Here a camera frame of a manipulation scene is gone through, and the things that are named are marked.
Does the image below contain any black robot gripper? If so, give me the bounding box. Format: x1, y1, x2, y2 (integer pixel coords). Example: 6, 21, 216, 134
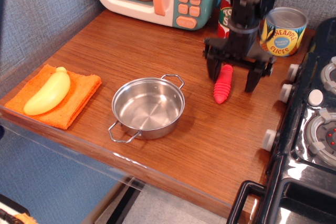
203, 23, 276, 93

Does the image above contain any red handled metal spoon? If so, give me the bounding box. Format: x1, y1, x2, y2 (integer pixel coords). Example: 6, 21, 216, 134
213, 64, 234, 104

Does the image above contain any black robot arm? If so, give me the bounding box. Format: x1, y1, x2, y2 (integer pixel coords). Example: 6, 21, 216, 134
203, 0, 276, 93

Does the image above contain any teal toy microwave oven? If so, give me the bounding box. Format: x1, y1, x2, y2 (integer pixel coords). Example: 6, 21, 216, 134
100, 0, 221, 30

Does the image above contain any tomato sauce can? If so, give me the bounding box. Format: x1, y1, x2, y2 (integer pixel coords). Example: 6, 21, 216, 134
217, 0, 232, 38

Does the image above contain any white stove knob middle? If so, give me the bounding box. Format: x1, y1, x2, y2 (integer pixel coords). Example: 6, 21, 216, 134
279, 84, 292, 103

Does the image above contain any white stove knob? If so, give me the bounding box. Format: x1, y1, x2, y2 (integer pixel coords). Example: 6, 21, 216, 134
262, 129, 277, 152
279, 84, 292, 103
286, 64, 300, 82

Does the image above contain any white stove knob back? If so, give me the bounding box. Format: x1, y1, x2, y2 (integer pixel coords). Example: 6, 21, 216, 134
286, 64, 300, 82

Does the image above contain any pineapple slices can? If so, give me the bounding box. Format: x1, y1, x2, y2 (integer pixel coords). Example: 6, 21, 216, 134
259, 7, 308, 57

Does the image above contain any white stove knob front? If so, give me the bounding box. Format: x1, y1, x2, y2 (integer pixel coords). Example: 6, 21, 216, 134
262, 129, 277, 152

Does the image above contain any stainless steel pot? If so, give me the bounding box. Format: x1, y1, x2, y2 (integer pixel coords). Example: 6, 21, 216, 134
108, 74, 185, 143

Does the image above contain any black toy stove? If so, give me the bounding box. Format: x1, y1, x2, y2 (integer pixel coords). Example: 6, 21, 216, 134
227, 18, 335, 223

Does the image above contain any orange folded cloth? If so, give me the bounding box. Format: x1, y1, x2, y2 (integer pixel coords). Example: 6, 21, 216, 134
4, 65, 102, 130

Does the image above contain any yellow toy banana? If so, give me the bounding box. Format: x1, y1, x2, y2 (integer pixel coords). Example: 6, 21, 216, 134
24, 67, 71, 115

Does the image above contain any orange object bottom corner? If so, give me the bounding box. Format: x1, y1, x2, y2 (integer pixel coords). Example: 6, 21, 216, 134
14, 213, 37, 224

